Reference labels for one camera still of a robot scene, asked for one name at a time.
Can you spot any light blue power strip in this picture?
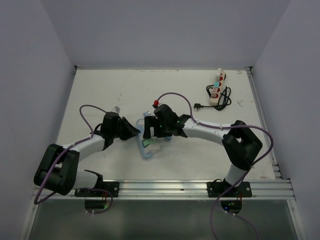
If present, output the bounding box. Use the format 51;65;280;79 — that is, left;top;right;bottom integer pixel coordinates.
134;113;172;160

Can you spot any white plug adapter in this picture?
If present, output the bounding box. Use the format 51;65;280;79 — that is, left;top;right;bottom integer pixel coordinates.
146;145;161;154
216;68;222;79

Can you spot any aluminium mounting rail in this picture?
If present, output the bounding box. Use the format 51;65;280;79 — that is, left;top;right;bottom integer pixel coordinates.
37;178;297;201

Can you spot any white plug adapter on strip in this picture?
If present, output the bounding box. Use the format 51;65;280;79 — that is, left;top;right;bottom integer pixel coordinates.
216;68;222;79

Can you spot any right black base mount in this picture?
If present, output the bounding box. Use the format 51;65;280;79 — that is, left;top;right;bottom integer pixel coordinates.
206;179;253;198

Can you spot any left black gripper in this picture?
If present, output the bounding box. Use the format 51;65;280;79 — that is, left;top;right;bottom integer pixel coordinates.
111;116;140;141

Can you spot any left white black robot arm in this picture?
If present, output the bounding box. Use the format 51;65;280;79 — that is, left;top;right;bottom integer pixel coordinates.
33;112;141;197

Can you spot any cyan plug on strip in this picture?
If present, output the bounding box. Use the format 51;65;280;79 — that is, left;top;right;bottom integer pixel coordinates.
213;81;220;89

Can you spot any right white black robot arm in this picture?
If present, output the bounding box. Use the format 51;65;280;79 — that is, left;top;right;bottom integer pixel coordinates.
143;104;263;197

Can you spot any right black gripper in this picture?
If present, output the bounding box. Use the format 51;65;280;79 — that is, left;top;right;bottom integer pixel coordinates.
143;115;173;139

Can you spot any black power cord with plug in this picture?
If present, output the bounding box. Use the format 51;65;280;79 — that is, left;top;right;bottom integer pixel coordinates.
193;84;233;111

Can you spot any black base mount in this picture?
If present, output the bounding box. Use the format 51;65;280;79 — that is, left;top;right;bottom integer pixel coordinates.
73;170;120;198
206;179;253;198

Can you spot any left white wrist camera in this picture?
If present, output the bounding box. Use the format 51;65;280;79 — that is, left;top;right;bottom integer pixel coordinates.
112;106;121;114

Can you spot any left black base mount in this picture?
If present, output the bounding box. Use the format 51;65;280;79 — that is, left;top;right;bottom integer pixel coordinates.
73;170;120;198

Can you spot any green plug adapter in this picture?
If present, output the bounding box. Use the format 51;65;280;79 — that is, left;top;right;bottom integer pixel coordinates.
141;139;153;148

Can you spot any right aluminium side rail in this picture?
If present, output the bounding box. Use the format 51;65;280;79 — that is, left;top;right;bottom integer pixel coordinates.
244;66;283;180

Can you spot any beige red power strip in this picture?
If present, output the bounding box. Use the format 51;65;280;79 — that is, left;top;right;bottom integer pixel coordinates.
208;68;226;106

